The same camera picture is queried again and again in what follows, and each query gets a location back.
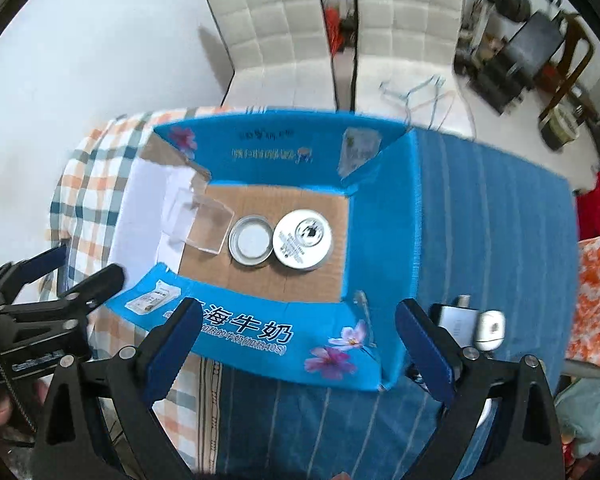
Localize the blue striped cloth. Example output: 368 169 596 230
215 130 581 480

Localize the silver rectangular device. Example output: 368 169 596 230
430 295 481 347

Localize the round silver tin lid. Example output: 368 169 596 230
228 215 275 267

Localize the round beige container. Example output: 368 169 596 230
550 105 582 152

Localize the red cloth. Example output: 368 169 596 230
575 170 600 241

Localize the round tin with white label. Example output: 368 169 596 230
271 210 334 274

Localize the plaid checked cloth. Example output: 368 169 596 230
47 106 270 466

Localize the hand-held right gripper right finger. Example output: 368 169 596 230
396 299 566 480

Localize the wire clothes hanger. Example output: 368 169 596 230
380 75 459 126

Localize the orange floral cloth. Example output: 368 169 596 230
562 232 600 361

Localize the white earbud case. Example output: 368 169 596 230
472 310 507 352

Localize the wooden chair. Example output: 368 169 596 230
537 12 597 122

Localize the blue cardboard box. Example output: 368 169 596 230
105 110 421 393

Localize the pale teal cloth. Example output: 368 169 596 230
555 377 600 461

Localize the black exercise machine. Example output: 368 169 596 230
467 10 565 112

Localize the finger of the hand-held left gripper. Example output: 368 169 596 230
7 263 126 331
0 246 68 307

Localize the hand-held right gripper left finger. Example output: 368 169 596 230
32 299 203 480

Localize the clear plastic box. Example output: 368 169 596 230
162 187 231 257

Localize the white padded chair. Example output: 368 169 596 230
205 0 339 112
352 0 477 139

